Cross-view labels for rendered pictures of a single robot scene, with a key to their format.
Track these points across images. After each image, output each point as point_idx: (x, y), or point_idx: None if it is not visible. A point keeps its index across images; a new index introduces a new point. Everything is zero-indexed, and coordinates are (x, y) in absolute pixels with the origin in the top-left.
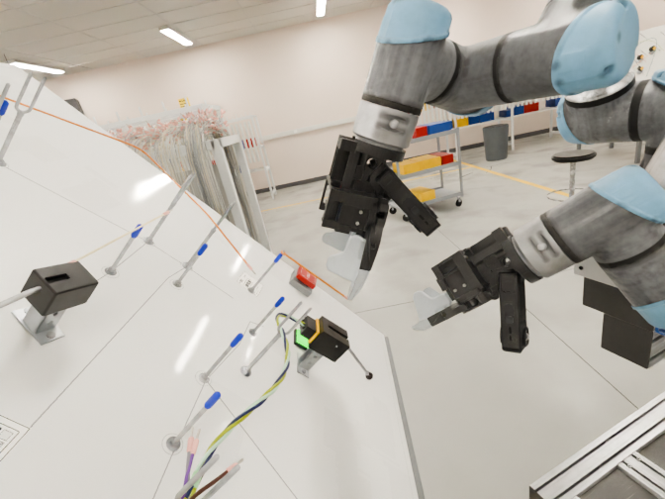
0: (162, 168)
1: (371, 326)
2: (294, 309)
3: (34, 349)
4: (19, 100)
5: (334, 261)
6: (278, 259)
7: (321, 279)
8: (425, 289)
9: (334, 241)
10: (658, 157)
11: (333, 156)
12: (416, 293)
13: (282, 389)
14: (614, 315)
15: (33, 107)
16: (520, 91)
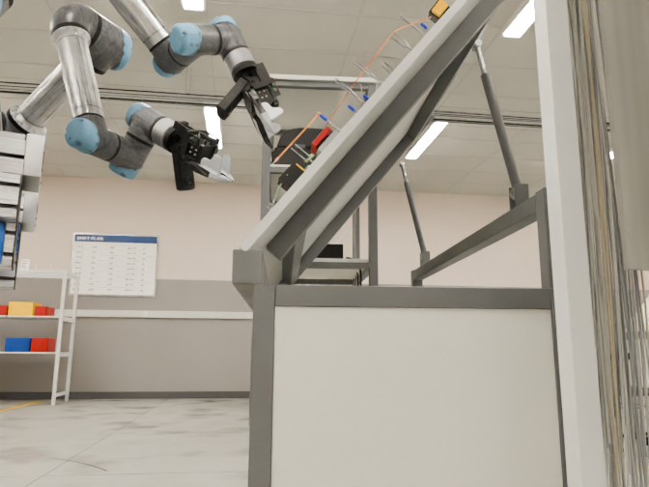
0: (380, 47)
1: (254, 228)
2: (298, 147)
3: None
4: (411, 26)
5: (275, 127)
6: (323, 119)
7: (294, 140)
8: (218, 156)
9: (275, 113)
10: (98, 97)
11: (267, 71)
12: (228, 156)
13: None
14: (17, 222)
15: (412, 25)
16: (186, 67)
